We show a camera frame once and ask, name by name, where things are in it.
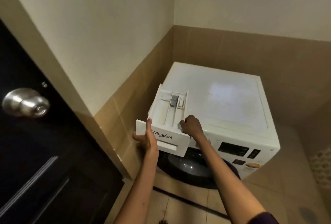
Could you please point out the white detergent drawer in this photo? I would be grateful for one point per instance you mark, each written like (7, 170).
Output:
(160, 112)

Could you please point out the person's left forearm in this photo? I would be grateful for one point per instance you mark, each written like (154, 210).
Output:
(139, 192)

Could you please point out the person's right forearm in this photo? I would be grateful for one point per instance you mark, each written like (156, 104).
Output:
(227, 177)

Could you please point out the person's dark patterned right sleeve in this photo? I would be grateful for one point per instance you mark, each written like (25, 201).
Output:
(263, 219)

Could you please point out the grey siphon cap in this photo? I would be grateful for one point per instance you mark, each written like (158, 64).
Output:
(173, 100)

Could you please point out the black display panel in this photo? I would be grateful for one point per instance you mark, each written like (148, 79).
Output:
(232, 149)

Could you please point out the round metal floor drain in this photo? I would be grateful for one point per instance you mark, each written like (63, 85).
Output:
(307, 214)

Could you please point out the person's right hand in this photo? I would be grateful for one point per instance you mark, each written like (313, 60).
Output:
(192, 126)

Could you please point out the person's left hand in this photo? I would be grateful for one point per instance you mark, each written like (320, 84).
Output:
(150, 143)

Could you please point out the white washing machine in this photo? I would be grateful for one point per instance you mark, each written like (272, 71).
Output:
(232, 97)

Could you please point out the silver door knob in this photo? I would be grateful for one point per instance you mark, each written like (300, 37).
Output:
(23, 102)

